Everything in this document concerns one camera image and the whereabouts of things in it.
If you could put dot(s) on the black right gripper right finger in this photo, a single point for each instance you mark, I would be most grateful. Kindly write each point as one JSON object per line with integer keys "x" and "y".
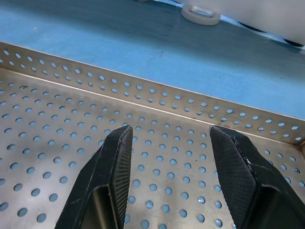
{"x": 250, "y": 190}

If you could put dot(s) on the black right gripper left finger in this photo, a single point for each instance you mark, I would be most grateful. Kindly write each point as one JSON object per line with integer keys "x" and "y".
{"x": 100, "y": 181}

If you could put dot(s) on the perforated metal tray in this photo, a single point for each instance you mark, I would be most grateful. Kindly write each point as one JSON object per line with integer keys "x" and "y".
{"x": 59, "y": 119}

